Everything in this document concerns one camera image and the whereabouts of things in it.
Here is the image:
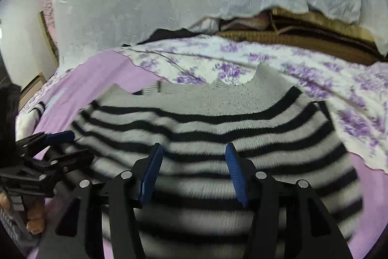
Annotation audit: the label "white fleece garment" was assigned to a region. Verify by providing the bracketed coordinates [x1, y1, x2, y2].
[15, 101, 46, 138]

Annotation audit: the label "person's left hand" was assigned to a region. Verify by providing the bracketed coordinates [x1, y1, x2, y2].
[26, 198, 47, 236]

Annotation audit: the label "white folded cloth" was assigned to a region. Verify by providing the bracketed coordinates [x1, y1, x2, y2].
[194, 18, 219, 34]

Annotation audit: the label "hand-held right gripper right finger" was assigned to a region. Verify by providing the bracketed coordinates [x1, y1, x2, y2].
[225, 142, 354, 259]

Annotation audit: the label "dark cloth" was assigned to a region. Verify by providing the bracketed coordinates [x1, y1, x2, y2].
[121, 28, 219, 47]

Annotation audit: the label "wooden cabinet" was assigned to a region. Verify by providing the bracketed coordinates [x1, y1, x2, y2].
[18, 72, 47, 109]

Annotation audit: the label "white purple floral quilt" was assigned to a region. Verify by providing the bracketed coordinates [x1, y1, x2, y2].
[115, 36, 388, 171]

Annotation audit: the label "pink floral pillow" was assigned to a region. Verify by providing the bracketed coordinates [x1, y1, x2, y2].
[41, 0, 59, 44]

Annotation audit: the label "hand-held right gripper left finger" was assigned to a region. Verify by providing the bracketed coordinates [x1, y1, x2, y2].
[38, 143, 166, 259]

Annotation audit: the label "folded brown blankets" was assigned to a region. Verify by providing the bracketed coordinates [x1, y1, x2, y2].
[217, 7, 388, 65]

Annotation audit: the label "grey black striped sweater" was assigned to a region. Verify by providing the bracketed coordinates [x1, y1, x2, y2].
[59, 63, 364, 259]

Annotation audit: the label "purple bedsheet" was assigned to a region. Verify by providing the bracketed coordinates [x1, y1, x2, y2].
[15, 50, 388, 259]

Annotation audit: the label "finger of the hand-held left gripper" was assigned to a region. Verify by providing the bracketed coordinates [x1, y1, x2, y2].
[16, 131, 76, 153]
[30, 149, 94, 177]

